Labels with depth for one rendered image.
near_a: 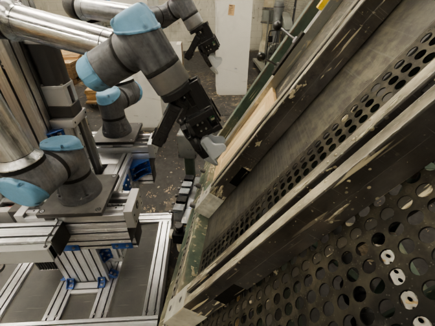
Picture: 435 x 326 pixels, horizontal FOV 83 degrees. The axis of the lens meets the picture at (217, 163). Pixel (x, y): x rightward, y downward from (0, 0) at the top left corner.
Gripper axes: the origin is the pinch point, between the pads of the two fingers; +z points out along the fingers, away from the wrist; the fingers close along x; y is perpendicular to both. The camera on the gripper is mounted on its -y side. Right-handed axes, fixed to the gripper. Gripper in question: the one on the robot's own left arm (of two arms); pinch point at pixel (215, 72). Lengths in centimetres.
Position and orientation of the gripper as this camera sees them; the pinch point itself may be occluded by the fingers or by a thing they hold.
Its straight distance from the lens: 122.8
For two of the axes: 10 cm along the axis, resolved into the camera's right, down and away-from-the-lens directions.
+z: 4.8, 7.2, 5.1
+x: 0.9, -6.2, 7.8
